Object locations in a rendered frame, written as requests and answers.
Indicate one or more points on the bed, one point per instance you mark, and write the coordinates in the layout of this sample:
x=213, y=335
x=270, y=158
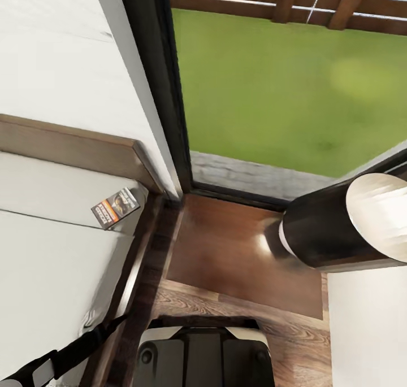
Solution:
x=56, y=261

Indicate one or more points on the nightstand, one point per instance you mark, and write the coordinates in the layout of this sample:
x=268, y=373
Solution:
x=235, y=250

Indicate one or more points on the table lamp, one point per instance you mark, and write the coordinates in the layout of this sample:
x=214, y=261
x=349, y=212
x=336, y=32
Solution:
x=358, y=224

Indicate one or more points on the fixed window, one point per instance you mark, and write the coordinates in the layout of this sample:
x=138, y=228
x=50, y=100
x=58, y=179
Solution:
x=263, y=101

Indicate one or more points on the hardback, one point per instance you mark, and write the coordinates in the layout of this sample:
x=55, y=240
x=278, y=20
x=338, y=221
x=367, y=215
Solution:
x=116, y=208

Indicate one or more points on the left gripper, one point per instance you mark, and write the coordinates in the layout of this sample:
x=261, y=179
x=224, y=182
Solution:
x=92, y=341

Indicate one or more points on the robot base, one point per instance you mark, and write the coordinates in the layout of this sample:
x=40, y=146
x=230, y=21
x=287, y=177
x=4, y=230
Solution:
x=203, y=357

